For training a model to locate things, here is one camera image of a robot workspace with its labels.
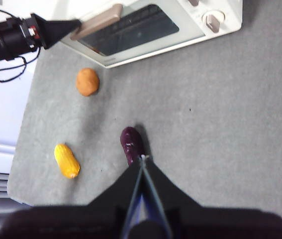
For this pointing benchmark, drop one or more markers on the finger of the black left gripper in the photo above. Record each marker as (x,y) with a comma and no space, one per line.
(53,31)

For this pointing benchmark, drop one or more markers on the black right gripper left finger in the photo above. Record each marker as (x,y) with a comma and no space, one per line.
(121,194)

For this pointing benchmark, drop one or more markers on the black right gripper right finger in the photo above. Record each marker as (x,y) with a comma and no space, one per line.
(165,194)

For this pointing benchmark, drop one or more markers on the brown potato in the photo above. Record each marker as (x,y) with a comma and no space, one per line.
(87,82)

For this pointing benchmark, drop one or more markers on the beige oven knob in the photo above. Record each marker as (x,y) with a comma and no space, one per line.
(213,22)
(193,2)

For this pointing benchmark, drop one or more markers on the white toaster oven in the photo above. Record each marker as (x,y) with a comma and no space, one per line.
(230,15)

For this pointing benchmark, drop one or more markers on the purple eggplant with green stem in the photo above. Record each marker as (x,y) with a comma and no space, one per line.
(130,142)

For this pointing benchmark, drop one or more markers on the yellow corn cob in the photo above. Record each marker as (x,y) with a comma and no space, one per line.
(66,161)

